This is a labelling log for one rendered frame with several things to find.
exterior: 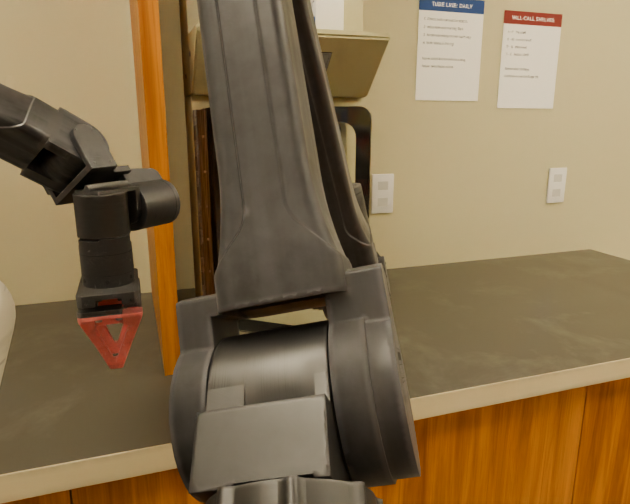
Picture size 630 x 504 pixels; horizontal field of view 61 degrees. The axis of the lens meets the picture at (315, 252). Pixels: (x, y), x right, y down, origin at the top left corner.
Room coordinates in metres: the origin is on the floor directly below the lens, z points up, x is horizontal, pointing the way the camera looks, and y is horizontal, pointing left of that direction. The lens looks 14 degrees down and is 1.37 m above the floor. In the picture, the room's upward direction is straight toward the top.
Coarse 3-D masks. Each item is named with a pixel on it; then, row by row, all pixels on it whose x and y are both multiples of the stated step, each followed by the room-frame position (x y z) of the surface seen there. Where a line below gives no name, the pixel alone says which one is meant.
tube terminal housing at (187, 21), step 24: (192, 0) 0.96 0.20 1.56; (360, 0) 1.06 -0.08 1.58; (192, 24) 0.96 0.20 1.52; (360, 24) 1.06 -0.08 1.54; (192, 96) 0.96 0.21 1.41; (192, 120) 0.96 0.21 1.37; (192, 144) 0.97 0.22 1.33; (192, 168) 0.99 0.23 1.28; (192, 192) 1.01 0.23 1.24; (192, 216) 1.04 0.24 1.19; (192, 240) 1.06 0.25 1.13
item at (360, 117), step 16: (208, 112) 0.94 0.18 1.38; (336, 112) 0.86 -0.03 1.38; (352, 112) 0.85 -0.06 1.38; (368, 112) 0.85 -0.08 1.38; (208, 128) 0.94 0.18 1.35; (352, 128) 0.85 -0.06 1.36; (368, 128) 0.84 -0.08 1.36; (208, 144) 0.94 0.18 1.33; (352, 144) 0.85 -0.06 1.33; (368, 144) 0.84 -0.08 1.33; (352, 160) 0.85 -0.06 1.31; (368, 160) 0.84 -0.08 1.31; (352, 176) 0.85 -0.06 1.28; (368, 176) 0.84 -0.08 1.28; (368, 192) 0.84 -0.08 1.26; (368, 208) 0.84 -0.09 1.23; (240, 320) 0.92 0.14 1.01; (256, 320) 0.91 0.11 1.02; (272, 320) 0.90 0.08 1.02; (288, 320) 0.89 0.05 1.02; (304, 320) 0.88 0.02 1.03; (320, 320) 0.87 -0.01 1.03
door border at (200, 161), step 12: (204, 120) 0.94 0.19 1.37; (204, 132) 0.94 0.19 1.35; (204, 144) 0.94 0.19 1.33; (204, 156) 0.94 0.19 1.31; (204, 168) 0.94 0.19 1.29; (204, 180) 0.94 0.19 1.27; (204, 192) 0.94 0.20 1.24; (204, 204) 0.95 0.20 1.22; (204, 216) 0.95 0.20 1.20; (204, 228) 0.95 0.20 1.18; (204, 240) 0.95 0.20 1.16; (204, 252) 0.95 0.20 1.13; (204, 264) 0.95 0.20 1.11; (204, 276) 0.95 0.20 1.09
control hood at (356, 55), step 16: (192, 32) 0.90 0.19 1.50; (320, 32) 0.91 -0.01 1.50; (336, 32) 0.92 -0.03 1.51; (352, 32) 0.93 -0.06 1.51; (368, 32) 0.94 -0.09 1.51; (192, 48) 0.91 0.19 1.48; (336, 48) 0.94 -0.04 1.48; (352, 48) 0.95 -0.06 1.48; (368, 48) 0.96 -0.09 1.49; (384, 48) 0.97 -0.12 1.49; (192, 64) 0.92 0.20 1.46; (336, 64) 0.96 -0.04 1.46; (352, 64) 0.97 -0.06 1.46; (368, 64) 0.98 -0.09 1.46; (192, 80) 0.93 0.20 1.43; (336, 80) 0.99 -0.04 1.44; (352, 80) 1.00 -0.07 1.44; (368, 80) 1.01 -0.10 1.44; (336, 96) 1.02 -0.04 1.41; (352, 96) 1.03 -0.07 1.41
